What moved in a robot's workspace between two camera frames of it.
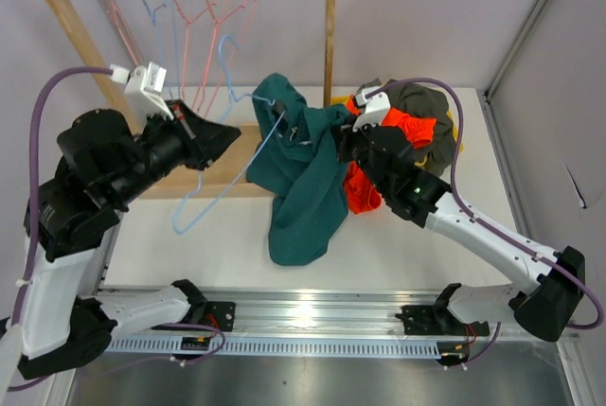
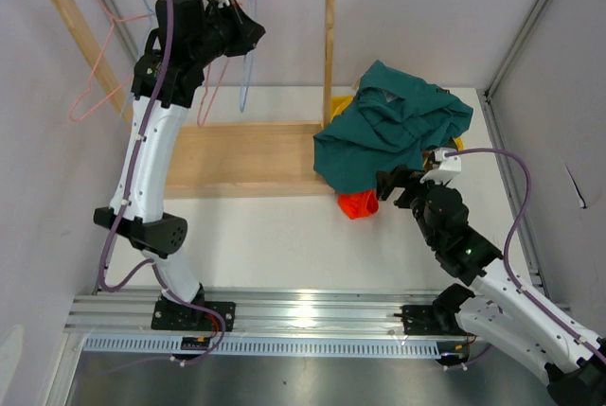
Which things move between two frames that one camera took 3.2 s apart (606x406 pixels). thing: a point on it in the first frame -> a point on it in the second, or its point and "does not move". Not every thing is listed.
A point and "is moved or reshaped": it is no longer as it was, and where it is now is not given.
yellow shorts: (344, 99) does not move
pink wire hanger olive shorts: (187, 23) is moved or reshaped
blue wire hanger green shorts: (233, 99) -> (251, 1)
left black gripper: (206, 139) -> (230, 13)
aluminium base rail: (307, 311) does not move
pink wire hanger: (115, 11) -> (144, 17)
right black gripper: (346, 138) -> (401, 177)
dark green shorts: (295, 161) -> (396, 120)
